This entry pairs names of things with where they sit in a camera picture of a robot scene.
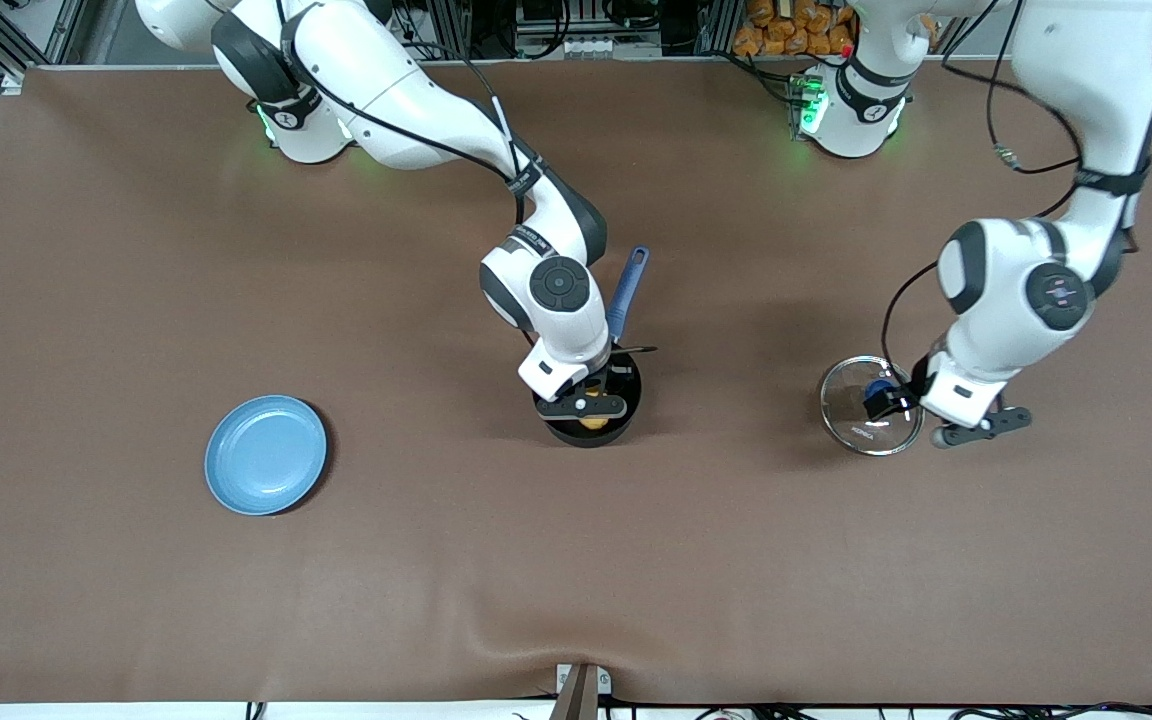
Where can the glass lid with blue knob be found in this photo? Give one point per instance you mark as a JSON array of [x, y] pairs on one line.
[[851, 422]]

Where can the brown table cover mat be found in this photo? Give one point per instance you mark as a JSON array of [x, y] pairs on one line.
[[736, 560]]

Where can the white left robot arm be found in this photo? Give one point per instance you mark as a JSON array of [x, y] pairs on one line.
[[1006, 300]]

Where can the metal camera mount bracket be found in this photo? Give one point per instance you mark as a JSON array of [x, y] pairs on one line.
[[579, 695]]

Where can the white terminal strip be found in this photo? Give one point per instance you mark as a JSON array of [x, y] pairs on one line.
[[586, 46]]

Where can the blue round plate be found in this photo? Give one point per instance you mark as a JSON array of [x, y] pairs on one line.
[[266, 455]]

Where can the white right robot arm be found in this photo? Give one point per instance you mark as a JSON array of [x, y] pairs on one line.
[[386, 90]]

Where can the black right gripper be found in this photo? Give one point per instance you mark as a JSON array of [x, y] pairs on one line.
[[616, 380]]

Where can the aluminium frame structure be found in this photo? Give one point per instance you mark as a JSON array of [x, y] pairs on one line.
[[451, 25]]

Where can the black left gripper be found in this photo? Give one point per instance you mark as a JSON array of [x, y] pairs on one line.
[[904, 389]]

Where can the metal table corner clamp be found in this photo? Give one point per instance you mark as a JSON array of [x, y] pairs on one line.
[[14, 82]]

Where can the bag of orange items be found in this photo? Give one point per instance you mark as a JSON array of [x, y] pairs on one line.
[[786, 35]]

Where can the yellow potato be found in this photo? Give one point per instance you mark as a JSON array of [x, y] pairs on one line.
[[593, 423]]

